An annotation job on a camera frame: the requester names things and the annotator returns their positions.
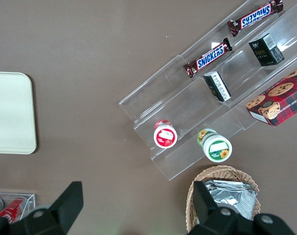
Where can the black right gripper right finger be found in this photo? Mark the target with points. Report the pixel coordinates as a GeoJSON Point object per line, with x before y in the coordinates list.
{"type": "Point", "coordinates": [205, 208]}

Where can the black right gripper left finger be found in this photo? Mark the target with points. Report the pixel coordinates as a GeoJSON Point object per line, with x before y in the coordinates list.
{"type": "Point", "coordinates": [65, 208]}

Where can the light wicker basket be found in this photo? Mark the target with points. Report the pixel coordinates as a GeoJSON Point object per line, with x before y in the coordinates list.
{"type": "Point", "coordinates": [192, 195]}

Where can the beige plastic tray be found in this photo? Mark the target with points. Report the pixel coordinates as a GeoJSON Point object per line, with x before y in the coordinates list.
{"type": "Point", "coordinates": [11, 112]}

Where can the aluminium foil containers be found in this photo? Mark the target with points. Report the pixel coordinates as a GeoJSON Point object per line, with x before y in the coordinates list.
{"type": "Point", "coordinates": [234, 198]}

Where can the clear acrylic bottle rack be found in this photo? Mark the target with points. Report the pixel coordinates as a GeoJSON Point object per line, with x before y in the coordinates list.
{"type": "Point", "coordinates": [31, 203]}

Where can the green lidded yogurt cup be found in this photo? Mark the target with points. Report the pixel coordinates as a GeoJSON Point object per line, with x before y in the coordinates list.
{"type": "Point", "coordinates": [217, 148]}

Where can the red lidded yogurt cup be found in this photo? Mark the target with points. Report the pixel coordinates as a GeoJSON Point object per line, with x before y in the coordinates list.
{"type": "Point", "coordinates": [165, 137]}

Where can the clear acrylic stepped stand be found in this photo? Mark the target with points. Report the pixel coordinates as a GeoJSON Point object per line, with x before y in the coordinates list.
{"type": "Point", "coordinates": [178, 98]}

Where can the small black carton box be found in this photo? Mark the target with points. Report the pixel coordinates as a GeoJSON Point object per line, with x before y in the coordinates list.
{"type": "Point", "coordinates": [217, 86]}
{"type": "Point", "coordinates": [264, 51]}

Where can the red tartan cookie box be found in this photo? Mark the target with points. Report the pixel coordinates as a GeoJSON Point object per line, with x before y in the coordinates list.
{"type": "Point", "coordinates": [278, 100]}

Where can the Snickers chocolate bar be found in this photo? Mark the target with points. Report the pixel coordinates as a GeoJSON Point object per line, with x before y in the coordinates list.
{"type": "Point", "coordinates": [208, 57]}
{"type": "Point", "coordinates": [255, 17]}

